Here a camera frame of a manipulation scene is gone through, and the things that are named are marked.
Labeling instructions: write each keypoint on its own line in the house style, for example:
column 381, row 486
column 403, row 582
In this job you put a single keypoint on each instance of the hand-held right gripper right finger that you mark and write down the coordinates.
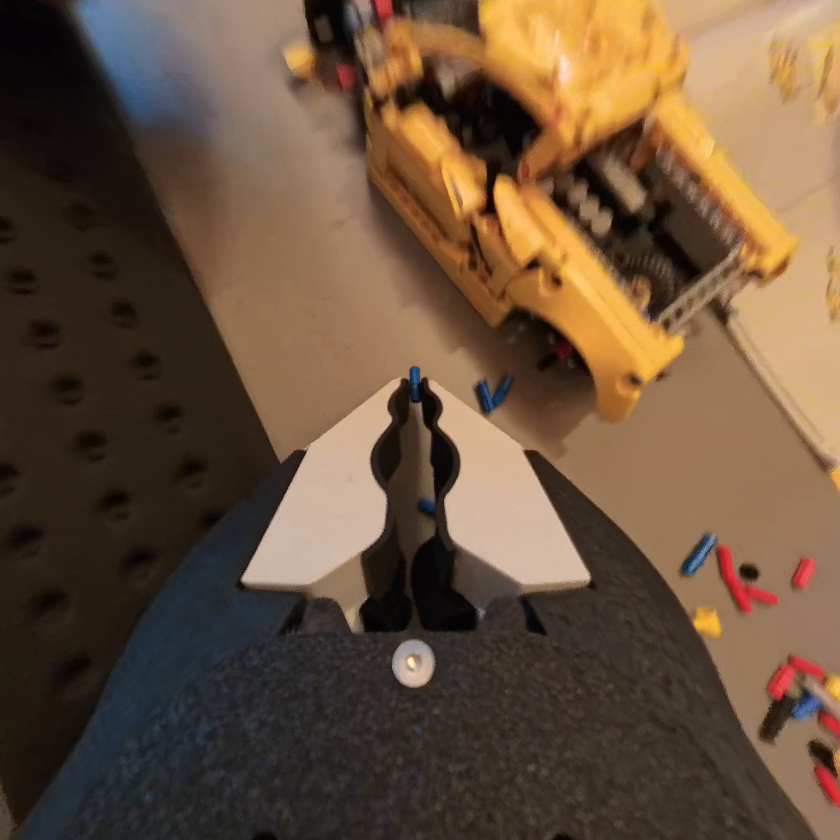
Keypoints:
column 518, row 525

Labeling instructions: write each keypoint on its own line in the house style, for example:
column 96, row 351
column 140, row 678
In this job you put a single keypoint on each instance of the grey desk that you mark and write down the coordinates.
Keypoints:
column 295, row 262

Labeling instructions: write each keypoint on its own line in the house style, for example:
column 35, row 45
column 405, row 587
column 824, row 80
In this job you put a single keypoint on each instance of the scatter of small coloured pins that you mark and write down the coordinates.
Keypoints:
column 732, row 577

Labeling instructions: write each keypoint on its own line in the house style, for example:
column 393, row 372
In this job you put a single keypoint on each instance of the small blue pin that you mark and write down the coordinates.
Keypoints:
column 485, row 396
column 415, row 384
column 426, row 505
column 504, row 389

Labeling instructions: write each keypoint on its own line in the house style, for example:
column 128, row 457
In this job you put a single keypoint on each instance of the black studded baseplate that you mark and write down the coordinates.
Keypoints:
column 79, row 394

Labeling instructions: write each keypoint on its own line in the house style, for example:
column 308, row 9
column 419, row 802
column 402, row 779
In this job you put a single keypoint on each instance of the yellow toy brick car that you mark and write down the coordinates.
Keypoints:
column 590, row 289

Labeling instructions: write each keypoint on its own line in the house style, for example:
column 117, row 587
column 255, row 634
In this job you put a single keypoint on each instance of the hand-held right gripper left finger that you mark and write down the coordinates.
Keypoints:
column 308, row 525

